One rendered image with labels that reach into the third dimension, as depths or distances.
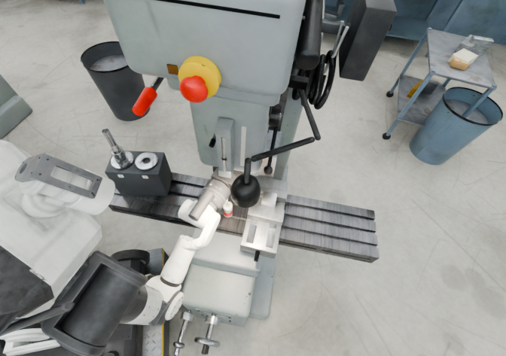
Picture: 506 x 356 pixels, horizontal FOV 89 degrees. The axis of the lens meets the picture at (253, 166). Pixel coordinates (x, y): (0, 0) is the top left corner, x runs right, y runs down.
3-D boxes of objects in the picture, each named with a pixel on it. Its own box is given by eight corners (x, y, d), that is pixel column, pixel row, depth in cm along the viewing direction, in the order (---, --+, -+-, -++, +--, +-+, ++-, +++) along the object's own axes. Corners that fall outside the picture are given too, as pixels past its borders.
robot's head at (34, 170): (65, 208, 43) (91, 207, 39) (1, 190, 36) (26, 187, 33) (80, 174, 46) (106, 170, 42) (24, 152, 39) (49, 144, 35)
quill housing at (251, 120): (260, 178, 82) (272, 98, 56) (196, 166, 83) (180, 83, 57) (268, 135, 93) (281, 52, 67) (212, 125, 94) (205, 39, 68)
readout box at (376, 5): (367, 83, 81) (403, 11, 63) (338, 78, 81) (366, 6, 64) (363, 49, 92) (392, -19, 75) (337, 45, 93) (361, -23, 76)
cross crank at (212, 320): (218, 357, 116) (217, 357, 106) (193, 351, 117) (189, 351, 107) (227, 317, 125) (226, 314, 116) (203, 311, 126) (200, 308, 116)
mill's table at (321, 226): (371, 263, 117) (379, 258, 110) (112, 211, 124) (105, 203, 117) (367, 217, 130) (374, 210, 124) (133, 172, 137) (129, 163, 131)
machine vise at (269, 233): (274, 259, 107) (278, 251, 99) (239, 250, 109) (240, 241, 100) (286, 189, 128) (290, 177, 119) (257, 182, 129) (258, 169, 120)
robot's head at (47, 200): (77, 225, 45) (112, 206, 43) (8, 207, 37) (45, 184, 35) (84, 193, 49) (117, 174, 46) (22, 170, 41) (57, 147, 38)
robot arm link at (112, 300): (123, 345, 55) (89, 348, 43) (89, 324, 56) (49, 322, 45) (155, 290, 60) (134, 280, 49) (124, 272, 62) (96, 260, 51)
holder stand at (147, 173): (167, 196, 121) (157, 172, 105) (120, 194, 120) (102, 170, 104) (172, 174, 128) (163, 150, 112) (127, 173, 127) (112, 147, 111)
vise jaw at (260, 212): (281, 226, 109) (282, 222, 105) (246, 217, 110) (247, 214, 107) (283, 213, 112) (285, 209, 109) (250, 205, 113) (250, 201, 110)
